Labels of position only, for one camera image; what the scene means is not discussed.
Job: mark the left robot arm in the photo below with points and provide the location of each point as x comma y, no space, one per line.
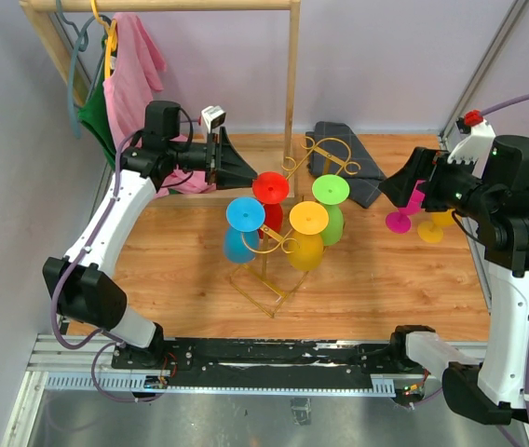
80,283

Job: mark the pink wine glass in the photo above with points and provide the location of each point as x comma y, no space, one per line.
399,221

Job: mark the gold wire glass rack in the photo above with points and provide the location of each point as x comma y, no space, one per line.
253,280

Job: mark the red wine glass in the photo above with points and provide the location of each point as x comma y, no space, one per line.
270,189

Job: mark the blue wine glass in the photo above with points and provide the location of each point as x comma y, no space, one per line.
245,215

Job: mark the green garment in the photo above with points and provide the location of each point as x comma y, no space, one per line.
92,115

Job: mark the wooden clothes rack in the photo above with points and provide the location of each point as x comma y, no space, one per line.
263,153

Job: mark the green wine glass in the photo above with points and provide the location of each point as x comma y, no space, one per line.
331,191

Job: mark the aluminium frame rail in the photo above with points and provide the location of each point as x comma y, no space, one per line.
238,392

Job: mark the grey folded cloth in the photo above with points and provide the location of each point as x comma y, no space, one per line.
364,183

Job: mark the orange wine glass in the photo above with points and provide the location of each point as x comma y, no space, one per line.
307,219
432,230

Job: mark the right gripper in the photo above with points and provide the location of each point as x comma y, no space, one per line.
429,165

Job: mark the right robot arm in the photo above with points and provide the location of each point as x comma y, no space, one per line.
493,390

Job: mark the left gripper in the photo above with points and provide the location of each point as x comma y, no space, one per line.
223,165

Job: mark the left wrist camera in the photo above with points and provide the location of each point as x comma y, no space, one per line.
210,119

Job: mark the blue-grey hanger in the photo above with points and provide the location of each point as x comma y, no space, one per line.
80,45

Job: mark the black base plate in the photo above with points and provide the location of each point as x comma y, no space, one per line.
266,363

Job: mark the pink garment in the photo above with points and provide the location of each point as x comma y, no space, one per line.
135,78

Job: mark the yellow hanger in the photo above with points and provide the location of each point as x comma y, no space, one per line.
111,41

